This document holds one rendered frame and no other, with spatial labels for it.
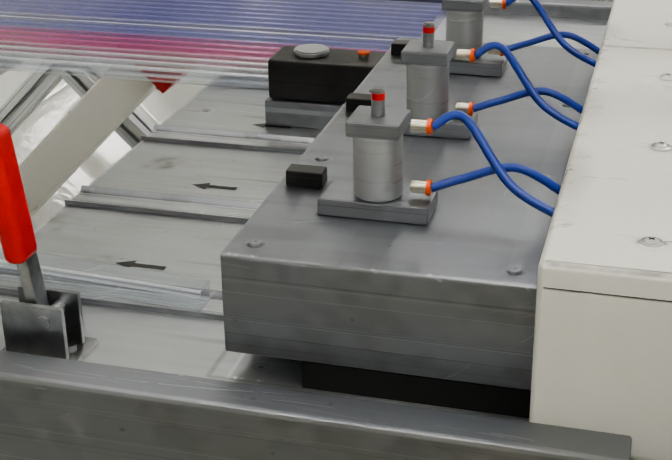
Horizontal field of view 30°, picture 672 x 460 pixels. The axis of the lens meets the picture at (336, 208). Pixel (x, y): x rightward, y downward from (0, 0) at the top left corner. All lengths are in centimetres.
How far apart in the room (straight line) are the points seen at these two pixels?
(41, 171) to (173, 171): 101
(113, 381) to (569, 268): 20
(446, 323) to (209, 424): 10
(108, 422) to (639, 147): 27
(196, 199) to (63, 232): 8
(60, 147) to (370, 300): 126
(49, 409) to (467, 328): 18
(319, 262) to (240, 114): 37
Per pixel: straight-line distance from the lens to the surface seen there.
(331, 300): 52
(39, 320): 57
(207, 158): 80
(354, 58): 83
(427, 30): 64
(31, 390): 55
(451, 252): 52
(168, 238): 69
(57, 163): 176
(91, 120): 172
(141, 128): 212
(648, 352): 48
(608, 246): 49
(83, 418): 54
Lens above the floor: 142
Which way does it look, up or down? 27 degrees down
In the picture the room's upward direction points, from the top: 49 degrees clockwise
